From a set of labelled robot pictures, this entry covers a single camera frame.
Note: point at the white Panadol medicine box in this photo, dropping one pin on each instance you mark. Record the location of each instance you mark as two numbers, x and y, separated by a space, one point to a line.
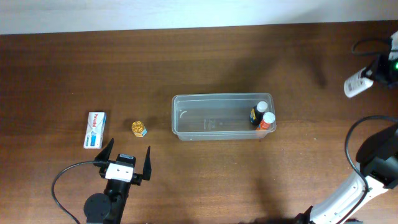
95 130

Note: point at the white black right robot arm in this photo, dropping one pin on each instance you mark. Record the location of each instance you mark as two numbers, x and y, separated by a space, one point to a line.
375 166

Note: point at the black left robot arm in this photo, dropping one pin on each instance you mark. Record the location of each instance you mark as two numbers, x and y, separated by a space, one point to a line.
108 206

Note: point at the clear plastic container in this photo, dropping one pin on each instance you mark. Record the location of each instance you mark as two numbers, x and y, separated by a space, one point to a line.
218 116

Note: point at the orange tube white cap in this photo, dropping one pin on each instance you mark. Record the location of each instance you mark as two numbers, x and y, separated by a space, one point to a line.
268 118

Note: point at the small gold-lidded jar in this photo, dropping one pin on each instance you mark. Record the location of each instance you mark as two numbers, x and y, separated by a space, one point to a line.
138 129

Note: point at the dark syrup bottle white cap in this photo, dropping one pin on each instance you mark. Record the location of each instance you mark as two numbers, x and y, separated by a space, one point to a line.
257 113

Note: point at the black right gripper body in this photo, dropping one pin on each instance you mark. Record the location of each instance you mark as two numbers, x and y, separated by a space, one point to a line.
376 71

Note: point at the white plastic lotion bottle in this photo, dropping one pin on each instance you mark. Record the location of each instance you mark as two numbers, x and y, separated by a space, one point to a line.
357 83

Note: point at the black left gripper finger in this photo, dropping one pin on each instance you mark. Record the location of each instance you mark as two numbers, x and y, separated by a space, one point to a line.
104 155
147 169

